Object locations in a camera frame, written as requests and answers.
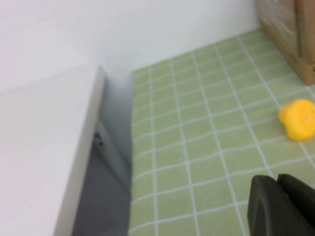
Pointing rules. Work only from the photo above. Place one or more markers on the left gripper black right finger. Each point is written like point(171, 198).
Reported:
point(301, 199)

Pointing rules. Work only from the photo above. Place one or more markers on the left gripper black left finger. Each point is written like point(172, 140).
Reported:
point(264, 211)

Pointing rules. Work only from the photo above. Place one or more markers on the yellow rubber duck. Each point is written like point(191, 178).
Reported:
point(299, 120)

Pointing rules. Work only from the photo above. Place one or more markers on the cardboard box holding chip bags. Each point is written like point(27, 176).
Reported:
point(295, 37)

